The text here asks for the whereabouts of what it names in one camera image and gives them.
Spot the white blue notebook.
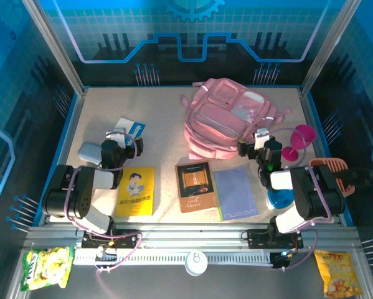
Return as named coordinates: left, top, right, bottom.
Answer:
left=113, top=117, right=147, bottom=148

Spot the grey pencil case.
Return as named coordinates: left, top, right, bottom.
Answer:
left=77, top=142, right=103, bottom=163

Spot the pink student backpack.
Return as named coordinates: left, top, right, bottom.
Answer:
left=179, top=77, right=295, bottom=160

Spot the purple notebook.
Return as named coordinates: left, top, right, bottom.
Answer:
left=212, top=167, right=259, bottom=222

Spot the yellow cartoon cover book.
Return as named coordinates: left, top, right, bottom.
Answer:
left=115, top=166, right=156, bottom=218

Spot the brown cover book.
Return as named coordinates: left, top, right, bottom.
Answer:
left=175, top=160, right=220, bottom=214

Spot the green yellow candy bag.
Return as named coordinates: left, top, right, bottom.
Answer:
left=20, top=245, right=75, bottom=292

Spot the yellow snack bag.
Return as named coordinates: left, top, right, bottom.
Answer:
left=313, top=249, right=364, bottom=299

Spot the magenta plastic goblet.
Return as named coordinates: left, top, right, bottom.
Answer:
left=281, top=124, right=317, bottom=162

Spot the blue bowl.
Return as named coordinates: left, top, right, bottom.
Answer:
left=267, top=188, right=295, bottom=210

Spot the orange cream utensil holder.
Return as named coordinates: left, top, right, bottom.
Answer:
left=309, top=157, right=357, bottom=197

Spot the black tool in holder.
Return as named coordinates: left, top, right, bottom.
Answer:
left=334, top=167, right=373, bottom=189

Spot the white round can lid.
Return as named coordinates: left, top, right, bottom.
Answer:
left=184, top=250, right=209, bottom=277

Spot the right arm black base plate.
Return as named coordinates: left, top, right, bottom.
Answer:
left=246, top=229, right=305, bottom=250

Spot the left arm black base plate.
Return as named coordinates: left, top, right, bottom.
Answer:
left=77, top=229, right=138, bottom=250

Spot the aluminium mounting rail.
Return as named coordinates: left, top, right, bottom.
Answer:
left=24, top=222, right=361, bottom=249

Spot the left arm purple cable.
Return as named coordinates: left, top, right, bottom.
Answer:
left=64, top=130, right=143, bottom=275

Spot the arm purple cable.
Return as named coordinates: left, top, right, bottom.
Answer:
left=267, top=126, right=334, bottom=272
left=64, top=130, right=143, bottom=275

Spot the white slotted cable duct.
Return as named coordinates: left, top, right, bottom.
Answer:
left=73, top=251, right=273, bottom=266

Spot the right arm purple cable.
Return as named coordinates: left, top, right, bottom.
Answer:
left=267, top=126, right=334, bottom=272

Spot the aluminium frame post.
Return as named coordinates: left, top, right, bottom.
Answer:
left=21, top=0, right=87, bottom=96
left=300, top=0, right=352, bottom=96

